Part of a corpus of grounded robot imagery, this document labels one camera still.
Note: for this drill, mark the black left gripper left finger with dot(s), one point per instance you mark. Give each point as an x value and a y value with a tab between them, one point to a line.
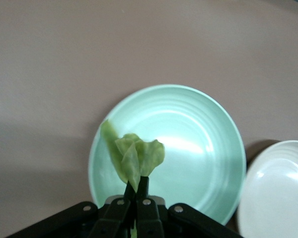
114	218

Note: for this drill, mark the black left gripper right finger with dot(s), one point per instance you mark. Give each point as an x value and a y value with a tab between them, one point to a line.
147	218

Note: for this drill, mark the green lettuce leaf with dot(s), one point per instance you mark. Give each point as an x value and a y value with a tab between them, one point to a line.
139	158

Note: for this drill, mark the mint green plate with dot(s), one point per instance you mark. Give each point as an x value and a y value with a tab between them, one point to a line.
188	138

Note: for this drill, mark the pale pink plate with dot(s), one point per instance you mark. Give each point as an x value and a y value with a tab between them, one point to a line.
275	193

